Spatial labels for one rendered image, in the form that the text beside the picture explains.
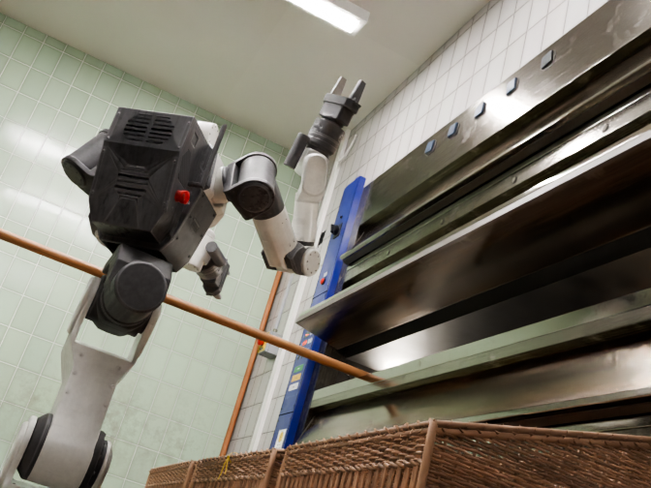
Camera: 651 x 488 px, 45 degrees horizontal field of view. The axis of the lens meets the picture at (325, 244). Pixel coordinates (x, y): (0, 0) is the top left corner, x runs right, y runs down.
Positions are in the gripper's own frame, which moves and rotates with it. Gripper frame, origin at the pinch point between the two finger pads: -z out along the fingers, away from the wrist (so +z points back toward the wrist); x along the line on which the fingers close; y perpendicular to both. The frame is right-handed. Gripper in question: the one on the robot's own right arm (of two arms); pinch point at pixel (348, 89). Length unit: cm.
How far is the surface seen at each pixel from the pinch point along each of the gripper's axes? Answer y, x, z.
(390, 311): 59, 4, 49
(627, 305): 15, -90, 27
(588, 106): 26, -54, -17
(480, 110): 57, 4, -23
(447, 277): 41, -26, 33
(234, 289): 107, 144, 73
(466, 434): -40, -105, 60
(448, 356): 43, -37, 53
